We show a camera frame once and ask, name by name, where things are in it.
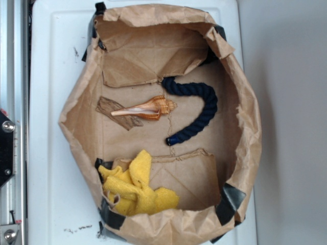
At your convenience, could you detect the black metal bracket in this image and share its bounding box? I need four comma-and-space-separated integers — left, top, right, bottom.
0, 109, 15, 188

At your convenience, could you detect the dark blue thick rope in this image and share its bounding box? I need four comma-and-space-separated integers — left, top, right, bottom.
161, 76, 219, 146

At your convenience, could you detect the yellow microfiber cloth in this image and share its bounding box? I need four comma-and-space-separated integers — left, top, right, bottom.
98, 150, 179, 216

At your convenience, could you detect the aluminium frame rail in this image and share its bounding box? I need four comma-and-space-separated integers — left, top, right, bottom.
1, 1, 28, 244

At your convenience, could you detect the brown bark piece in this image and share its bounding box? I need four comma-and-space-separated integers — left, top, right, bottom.
96, 96, 144, 131

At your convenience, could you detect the brown paper bag bin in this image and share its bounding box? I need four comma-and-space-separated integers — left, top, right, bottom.
59, 3, 262, 244

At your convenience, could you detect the orange spiral sea shell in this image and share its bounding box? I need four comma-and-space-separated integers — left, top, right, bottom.
110, 95, 177, 120

